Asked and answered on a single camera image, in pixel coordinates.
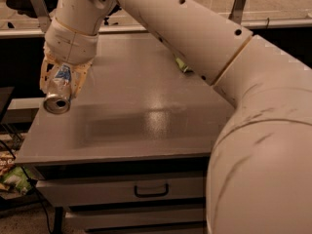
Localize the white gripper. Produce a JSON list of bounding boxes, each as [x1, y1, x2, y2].
[[40, 19, 98, 98]]

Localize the silver redbull can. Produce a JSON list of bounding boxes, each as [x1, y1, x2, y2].
[[44, 64, 71, 114]]

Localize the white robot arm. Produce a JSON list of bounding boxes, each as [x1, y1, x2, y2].
[[40, 0, 312, 234]]

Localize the black office chair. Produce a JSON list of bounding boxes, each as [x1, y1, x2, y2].
[[5, 0, 62, 27]]

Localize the grey drawer cabinet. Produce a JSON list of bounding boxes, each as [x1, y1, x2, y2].
[[17, 33, 233, 234]]

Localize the green chip bag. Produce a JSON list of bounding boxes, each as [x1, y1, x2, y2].
[[175, 58, 189, 73]]

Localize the snack bags on floor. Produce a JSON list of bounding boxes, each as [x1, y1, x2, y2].
[[0, 152, 32, 195]]

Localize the left metal bracket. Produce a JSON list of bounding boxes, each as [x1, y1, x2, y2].
[[30, 0, 52, 33]]

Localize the metal bracket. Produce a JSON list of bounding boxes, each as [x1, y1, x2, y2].
[[30, 0, 52, 33], [229, 0, 247, 24]]

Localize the black floor cable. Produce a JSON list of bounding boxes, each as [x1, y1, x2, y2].
[[0, 139, 55, 234]]

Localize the black drawer handle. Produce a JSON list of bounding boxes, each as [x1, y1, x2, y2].
[[134, 183, 170, 198]]

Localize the right metal bracket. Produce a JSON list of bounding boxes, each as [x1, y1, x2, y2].
[[229, 0, 247, 24]]

